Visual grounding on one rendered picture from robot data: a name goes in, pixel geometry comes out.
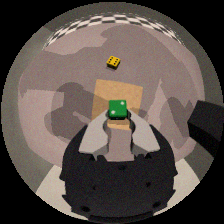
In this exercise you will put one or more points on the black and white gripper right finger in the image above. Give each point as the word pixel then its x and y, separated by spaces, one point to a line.
pixel 149 141

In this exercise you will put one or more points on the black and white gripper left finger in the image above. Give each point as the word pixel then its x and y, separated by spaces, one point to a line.
pixel 87 144

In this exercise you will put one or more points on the yellow die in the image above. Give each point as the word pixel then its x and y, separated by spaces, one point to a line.
pixel 113 62

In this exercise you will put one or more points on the tan flat mat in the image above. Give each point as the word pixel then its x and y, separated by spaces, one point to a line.
pixel 106 90

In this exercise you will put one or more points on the green die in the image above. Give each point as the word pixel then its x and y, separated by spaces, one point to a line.
pixel 117 109

